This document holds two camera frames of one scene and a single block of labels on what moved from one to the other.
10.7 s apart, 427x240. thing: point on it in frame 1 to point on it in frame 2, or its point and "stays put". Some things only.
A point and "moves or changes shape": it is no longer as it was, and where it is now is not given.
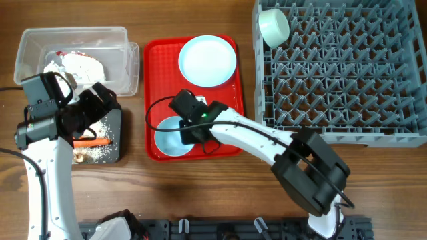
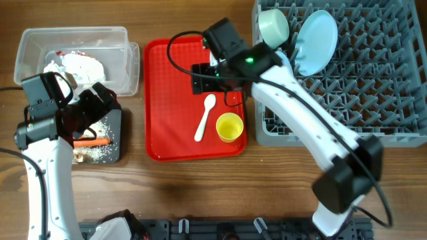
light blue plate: [207, 61] moves or changes shape
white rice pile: [98, 153] stays put
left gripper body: [101, 101] stays put
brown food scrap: [79, 157] stays put
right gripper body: [192, 134] to [200, 78]
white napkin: [83, 68] stays put
